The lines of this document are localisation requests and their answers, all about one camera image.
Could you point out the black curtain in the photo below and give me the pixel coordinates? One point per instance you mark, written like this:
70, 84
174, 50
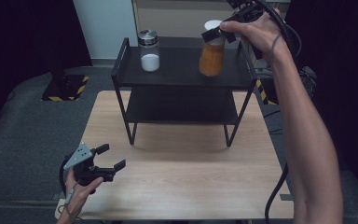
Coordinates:
24, 46
351, 77

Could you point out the orange spice jar white lid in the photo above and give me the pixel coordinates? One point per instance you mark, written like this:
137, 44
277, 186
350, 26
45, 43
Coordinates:
211, 59

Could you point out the striped stand base with pole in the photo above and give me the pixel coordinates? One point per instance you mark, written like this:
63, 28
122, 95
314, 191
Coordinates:
63, 88
262, 91

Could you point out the glass salt jar metal lid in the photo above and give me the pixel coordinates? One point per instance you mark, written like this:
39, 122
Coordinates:
150, 60

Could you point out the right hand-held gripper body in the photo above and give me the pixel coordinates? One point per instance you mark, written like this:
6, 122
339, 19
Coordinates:
248, 7

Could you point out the person's left hand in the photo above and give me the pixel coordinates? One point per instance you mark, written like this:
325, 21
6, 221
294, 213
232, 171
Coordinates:
77, 196

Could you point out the black metal two-tier shelf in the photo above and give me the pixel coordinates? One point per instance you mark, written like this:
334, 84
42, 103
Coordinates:
180, 76

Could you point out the person's right hand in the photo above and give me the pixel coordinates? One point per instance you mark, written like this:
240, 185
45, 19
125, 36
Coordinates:
261, 32

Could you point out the beige wooden cabinet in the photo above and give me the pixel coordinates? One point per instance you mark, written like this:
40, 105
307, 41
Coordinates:
174, 18

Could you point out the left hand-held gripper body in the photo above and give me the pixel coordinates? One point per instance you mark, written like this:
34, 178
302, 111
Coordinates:
80, 158

